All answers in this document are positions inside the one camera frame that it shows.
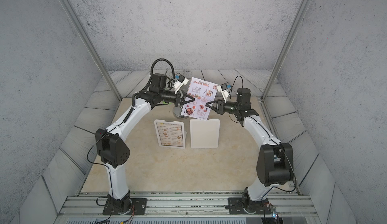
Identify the dim sum inn menu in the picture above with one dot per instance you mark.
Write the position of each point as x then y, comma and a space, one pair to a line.
170, 134

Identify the chrome glass holder stand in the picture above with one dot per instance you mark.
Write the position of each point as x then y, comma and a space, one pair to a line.
177, 110

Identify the white menu rack right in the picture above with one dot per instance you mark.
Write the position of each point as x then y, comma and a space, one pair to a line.
204, 134

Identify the white menu rack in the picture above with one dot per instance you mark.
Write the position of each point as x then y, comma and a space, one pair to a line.
204, 134
170, 133

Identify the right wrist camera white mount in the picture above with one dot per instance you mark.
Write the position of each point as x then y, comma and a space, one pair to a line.
224, 89

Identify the left metal frame post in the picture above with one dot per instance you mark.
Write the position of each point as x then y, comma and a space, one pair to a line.
72, 15

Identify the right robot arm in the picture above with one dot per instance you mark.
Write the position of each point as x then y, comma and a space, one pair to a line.
275, 158

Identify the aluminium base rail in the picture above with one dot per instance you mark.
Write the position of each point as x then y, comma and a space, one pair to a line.
289, 207

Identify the right metal frame post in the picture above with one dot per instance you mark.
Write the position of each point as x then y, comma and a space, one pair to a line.
300, 14

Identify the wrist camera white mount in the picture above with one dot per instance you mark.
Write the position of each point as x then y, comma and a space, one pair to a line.
178, 82
224, 89

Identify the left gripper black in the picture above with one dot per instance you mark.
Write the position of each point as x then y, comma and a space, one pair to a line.
179, 97

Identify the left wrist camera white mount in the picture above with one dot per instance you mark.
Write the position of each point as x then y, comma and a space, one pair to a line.
178, 82

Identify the white menu rack left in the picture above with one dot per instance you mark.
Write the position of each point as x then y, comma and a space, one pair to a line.
170, 133

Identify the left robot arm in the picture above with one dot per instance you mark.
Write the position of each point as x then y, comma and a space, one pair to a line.
111, 142

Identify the pink special menu sheet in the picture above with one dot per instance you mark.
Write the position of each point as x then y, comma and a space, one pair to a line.
203, 92

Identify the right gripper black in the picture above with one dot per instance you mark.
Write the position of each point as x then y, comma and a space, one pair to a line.
220, 108

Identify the metal frame post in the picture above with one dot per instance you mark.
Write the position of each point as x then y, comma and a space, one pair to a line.
72, 15
300, 14

